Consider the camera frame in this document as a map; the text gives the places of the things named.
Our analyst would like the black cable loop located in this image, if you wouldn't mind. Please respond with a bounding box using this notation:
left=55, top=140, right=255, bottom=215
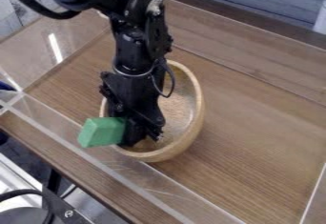
left=0, top=189, right=59, bottom=224

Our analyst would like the brown wooden bowl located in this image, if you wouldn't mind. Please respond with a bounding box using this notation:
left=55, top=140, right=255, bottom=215
left=99, top=59, right=204, bottom=162

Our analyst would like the clear acrylic tray enclosure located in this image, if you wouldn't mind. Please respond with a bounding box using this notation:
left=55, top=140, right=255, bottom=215
left=0, top=0, right=326, bottom=224

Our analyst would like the black table leg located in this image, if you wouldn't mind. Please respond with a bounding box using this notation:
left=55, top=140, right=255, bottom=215
left=47, top=170, right=63, bottom=193

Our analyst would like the black metal bracket with screw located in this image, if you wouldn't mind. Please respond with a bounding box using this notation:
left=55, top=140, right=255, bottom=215
left=41, top=189, right=95, bottom=224

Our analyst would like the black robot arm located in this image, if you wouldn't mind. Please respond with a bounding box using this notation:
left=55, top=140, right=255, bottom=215
left=19, top=0, right=174, bottom=147

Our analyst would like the green rectangular block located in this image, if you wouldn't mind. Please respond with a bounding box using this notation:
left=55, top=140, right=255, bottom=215
left=77, top=117, right=126, bottom=148

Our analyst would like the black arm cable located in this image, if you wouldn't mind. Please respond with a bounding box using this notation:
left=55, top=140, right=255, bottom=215
left=150, top=60, right=176, bottom=99

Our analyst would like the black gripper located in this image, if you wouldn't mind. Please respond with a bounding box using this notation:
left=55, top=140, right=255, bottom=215
left=99, top=71, right=166, bottom=147

